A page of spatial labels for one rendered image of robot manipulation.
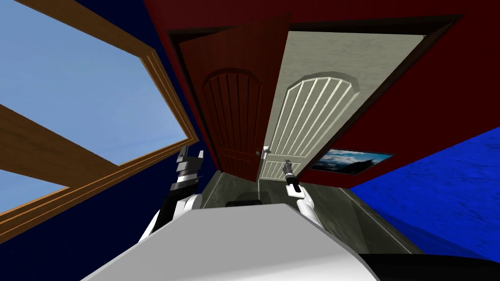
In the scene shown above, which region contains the framed landscape picture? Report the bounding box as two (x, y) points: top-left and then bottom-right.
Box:
(310, 148), (394, 176)

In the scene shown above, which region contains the pale grey door leaf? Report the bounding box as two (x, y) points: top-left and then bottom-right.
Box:
(257, 33), (427, 182)

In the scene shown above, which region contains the dark red door leaf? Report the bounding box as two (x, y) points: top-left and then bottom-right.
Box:
(177, 15), (292, 182)

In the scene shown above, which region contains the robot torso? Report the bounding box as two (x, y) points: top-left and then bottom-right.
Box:
(80, 199), (380, 281)

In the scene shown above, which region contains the wooden framed window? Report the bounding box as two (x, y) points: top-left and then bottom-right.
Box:
(0, 0), (201, 245)

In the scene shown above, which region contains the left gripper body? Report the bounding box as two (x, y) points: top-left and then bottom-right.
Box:
(175, 156), (204, 176)

